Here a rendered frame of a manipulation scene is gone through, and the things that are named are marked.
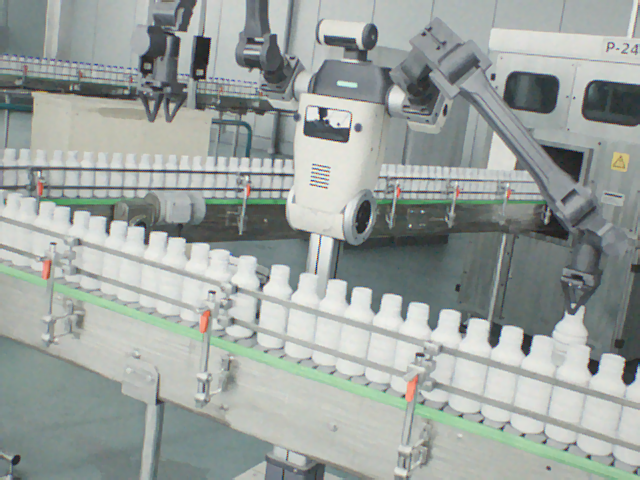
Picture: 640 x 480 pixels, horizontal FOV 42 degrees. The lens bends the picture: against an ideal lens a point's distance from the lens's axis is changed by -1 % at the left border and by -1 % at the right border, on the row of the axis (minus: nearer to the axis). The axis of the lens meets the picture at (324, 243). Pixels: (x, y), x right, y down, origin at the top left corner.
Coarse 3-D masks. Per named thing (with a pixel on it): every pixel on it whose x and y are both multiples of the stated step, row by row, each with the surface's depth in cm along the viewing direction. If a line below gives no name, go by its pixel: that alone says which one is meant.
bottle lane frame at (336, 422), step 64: (0, 320) 207; (64, 320) 195; (128, 320) 185; (192, 384) 178; (256, 384) 169; (320, 384) 161; (320, 448) 163; (384, 448) 156; (448, 448) 149; (512, 448) 143
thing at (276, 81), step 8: (288, 56) 241; (296, 56) 240; (280, 64) 234; (288, 64) 237; (296, 64) 240; (272, 72) 235; (280, 72) 235; (288, 72) 237; (264, 80) 241; (272, 80) 237; (280, 80) 237; (288, 80) 238; (264, 88) 240; (272, 88) 238; (280, 88) 238
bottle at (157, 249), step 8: (152, 232) 186; (160, 232) 187; (152, 240) 184; (160, 240) 184; (152, 248) 184; (160, 248) 185; (144, 256) 185; (152, 256) 184; (160, 256) 184; (144, 272) 185; (152, 272) 184; (144, 280) 185; (152, 280) 185; (144, 288) 185; (152, 288) 185; (144, 296) 186; (144, 304) 186; (152, 304) 186
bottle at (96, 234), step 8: (96, 216) 195; (96, 224) 192; (104, 224) 193; (88, 232) 193; (96, 232) 192; (104, 232) 194; (88, 240) 191; (96, 240) 191; (104, 240) 192; (88, 248) 192; (88, 256) 192; (96, 256) 192; (88, 264) 192; (96, 264) 193; (96, 272) 193; (80, 280) 194; (88, 280) 193; (96, 280) 193; (88, 288) 194; (96, 288) 194
